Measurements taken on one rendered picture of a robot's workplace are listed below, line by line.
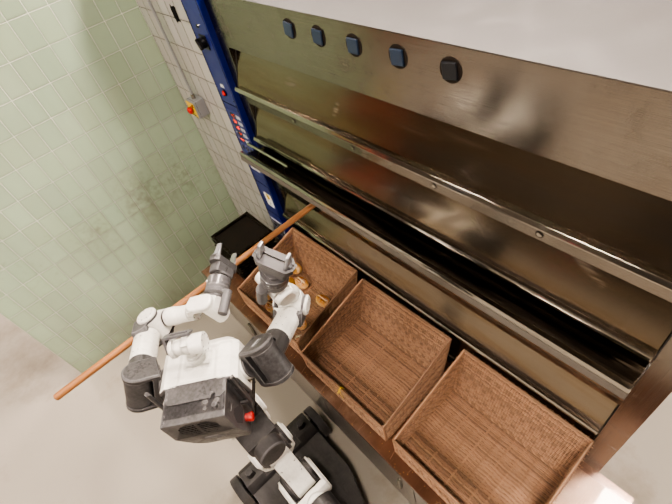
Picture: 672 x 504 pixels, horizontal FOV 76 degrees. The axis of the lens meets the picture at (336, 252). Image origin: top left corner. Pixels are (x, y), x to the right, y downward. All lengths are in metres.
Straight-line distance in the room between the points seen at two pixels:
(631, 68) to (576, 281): 0.56
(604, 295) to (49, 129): 2.65
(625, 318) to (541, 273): 0.23
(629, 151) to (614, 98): 0.11
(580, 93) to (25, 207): 2.71
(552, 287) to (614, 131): 0.51
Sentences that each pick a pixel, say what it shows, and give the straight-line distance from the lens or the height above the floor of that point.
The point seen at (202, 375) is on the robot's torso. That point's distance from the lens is 1.45.
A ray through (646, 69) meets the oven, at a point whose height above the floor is 2.10.
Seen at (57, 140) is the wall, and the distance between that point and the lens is 2.86.
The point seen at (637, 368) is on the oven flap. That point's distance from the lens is 1.38.
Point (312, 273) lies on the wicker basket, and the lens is 2.59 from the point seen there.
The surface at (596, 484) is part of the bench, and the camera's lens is 2.12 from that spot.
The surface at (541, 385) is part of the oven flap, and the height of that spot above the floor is 0.96.
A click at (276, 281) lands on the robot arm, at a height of 1.61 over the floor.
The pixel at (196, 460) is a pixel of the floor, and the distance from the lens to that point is 2.99.
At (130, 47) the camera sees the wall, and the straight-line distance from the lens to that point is 2.86.
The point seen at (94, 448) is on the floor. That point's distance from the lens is 3.41.
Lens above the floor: 2.55
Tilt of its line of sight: 47 degrees down
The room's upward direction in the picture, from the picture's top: 16 degrees counter-clockwise
